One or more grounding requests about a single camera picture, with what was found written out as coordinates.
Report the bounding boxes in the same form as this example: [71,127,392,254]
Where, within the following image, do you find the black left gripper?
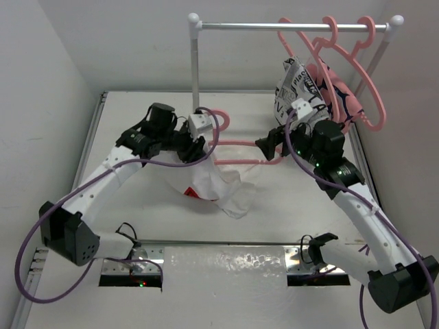
[158,121,207,163]

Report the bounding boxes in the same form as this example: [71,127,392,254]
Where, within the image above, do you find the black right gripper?
[256,114,323,167]

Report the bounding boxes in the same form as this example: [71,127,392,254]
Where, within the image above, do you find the white t shirt red print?
[163,158,262,219]

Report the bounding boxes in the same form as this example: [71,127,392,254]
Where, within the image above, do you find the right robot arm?
[255,120,438,313]

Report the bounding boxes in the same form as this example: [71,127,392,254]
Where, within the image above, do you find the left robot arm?
[40,103,213,267]

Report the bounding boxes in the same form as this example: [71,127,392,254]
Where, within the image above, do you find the pink patterned shirt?
[306,63,364,133]

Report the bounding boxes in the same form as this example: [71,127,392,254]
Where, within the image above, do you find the newspaper print shirt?
[274,56,330,127]

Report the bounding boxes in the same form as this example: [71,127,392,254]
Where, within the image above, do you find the empty pink hanger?
[333,16,386,132]

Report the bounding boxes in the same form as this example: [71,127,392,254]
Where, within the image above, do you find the white clothes rack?
[187,13,405,108]

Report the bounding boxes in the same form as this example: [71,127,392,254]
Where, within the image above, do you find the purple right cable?
[284,108,439,329]

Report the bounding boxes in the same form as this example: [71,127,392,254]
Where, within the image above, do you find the purple cable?
[14,106,221,303]
[284,108,439,329]

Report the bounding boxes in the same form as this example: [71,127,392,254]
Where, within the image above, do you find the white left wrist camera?
[187,114,213,139]

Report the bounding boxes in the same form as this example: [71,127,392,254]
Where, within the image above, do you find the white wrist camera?
[291,98,313,123]
[187,114,213,139]

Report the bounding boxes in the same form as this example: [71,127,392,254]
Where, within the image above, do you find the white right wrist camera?
[291,98,313,123]

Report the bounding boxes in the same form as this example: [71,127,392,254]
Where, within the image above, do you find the metal base plate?
[101,244,348,287]

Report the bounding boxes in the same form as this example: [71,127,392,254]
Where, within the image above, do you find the aluminium table edge rail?
[10,90,108,328]

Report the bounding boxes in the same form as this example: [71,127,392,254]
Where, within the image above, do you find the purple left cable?
[14,106,221,303]

